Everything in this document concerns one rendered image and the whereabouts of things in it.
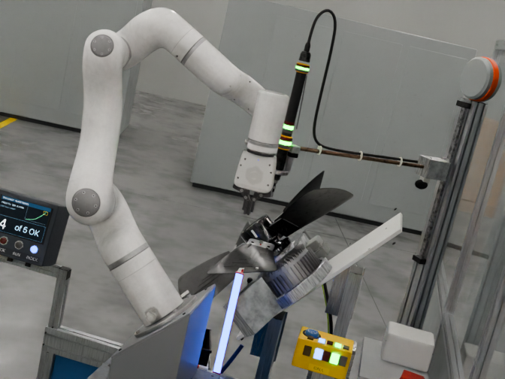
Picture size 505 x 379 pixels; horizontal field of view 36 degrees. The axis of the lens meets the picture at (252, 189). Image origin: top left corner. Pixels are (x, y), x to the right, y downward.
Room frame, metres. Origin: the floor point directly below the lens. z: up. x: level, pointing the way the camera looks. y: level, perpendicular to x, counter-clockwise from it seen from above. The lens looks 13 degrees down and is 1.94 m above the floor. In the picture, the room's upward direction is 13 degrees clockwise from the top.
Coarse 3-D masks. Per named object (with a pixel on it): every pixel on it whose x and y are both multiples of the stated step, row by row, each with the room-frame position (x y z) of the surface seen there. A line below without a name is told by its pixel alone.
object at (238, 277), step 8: (240, 280) 2.18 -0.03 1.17; (232, 288) 2.18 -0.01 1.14; (232, 296) 2.18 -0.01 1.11; (232, 304) 2.18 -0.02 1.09; (232, 312) 2.18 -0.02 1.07; (224, 328) 2.18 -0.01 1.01; (224, 336) 2.18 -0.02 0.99; (224, 344) 2.18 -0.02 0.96; (224, 352) 2.18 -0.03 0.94; (216, 360) 2.18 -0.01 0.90; (216, 368) 2.18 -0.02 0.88
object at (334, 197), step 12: (312, 192) 2.43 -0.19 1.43; (324, 192) 2.47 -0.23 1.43; (336, 192) 2.50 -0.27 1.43; (348, 192) 2.53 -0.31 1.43; (300, 204) 2.50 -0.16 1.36; (312, 204) 2.52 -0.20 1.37; (324, 204) 2.54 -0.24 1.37; (336, 204) 2.56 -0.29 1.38; (288, 216) 2.55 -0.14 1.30; (300, 216) 2.56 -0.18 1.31; (312, 216) 2.57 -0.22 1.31; (300, 228) 2.60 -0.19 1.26
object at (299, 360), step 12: (300, 336) 2.11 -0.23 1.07; (324, 336) 2.15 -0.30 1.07; (336, 336) 2.17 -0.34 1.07; (300, 348) 2.09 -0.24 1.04; (312, 348) 2.09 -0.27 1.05; (324, 348) 2.08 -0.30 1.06; (336, 348) 2.08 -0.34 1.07; (300, 360) 2.09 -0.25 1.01; (312, 360) 2.09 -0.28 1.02; (348, 360) 2.07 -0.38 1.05; (324, 372) 2.08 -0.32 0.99; (336, 372) 2.08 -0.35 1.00
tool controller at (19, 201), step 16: (0, 192) 2.25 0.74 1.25; (16, 192) 2.34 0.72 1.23; (0, 208) 2.23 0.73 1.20; (16, 208) 2.23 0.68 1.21; (32, 208) 2.22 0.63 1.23; (48, 208) 2.22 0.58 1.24; (64, 208) 2.27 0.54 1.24; (16, 224) 2.21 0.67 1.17; (32, 224) 2.21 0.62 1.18; (48, 224) 2.21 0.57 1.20; (64, 224) 2.29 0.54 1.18; (16, 240) 2.20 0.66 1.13; (32, 240) 2.20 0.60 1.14; (48, 240) 2.20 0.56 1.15; (16, 256) 2.19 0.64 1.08; (32, 256) 2.18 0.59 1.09; (48, 256) 2.21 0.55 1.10
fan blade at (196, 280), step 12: (228, 252) 2.62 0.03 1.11; (204, 264) 2.63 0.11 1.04; (180, 276) 2.67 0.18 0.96; (192, 276) 2.61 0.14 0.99; (204, 276) 2.58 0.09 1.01; (216, 276) 2.56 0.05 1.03; (228, 276) 2.55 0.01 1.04; (180, 288) 2.59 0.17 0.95; (192, 288) 2.56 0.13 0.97; (204, 288) 2.54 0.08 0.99; (216, 288) 2.52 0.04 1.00
